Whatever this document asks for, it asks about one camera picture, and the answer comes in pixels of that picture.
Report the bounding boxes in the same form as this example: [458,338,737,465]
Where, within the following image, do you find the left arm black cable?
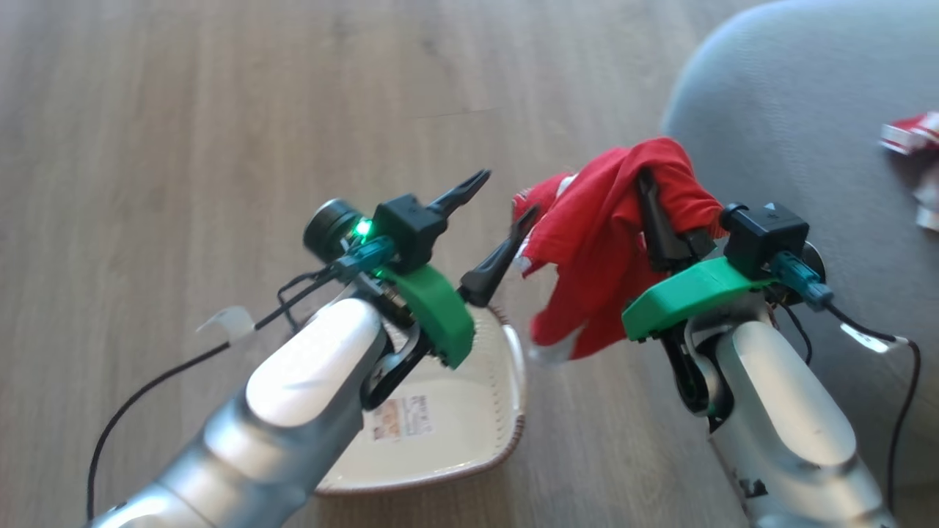
[87,268,346,521]

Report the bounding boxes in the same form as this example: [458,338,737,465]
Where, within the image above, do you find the right cable clear tape tag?
[839,322,910,355]

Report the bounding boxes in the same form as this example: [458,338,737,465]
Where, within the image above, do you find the cable clear tape tag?
[839,322,910,355]
[196,306,255,343]

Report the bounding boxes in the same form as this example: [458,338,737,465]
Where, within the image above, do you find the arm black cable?
[87,268,346,521]
[776,299,922,514]

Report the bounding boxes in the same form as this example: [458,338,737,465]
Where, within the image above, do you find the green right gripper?
[621,169,780,342]

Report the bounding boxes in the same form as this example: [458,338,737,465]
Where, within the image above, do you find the beige perforated laundry basket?
[314,304,528,496]

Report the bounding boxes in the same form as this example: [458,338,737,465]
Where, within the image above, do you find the red and white garment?
[878,111,939,232]

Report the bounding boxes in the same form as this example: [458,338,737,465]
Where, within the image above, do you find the grey round pouf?
[662,0,939,508]

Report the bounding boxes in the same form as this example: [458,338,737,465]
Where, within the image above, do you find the red garment with white trim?
[511,136,728,366]

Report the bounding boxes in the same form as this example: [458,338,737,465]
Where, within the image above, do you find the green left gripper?
[376,169,541,370]

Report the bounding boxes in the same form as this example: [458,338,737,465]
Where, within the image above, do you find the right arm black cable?
[776,299,922,514]

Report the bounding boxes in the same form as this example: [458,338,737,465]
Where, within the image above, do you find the basket paper label sticker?
[372,395,436,441]

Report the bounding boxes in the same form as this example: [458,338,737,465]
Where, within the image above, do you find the left cable clear tape tag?
[196,306,255,343]

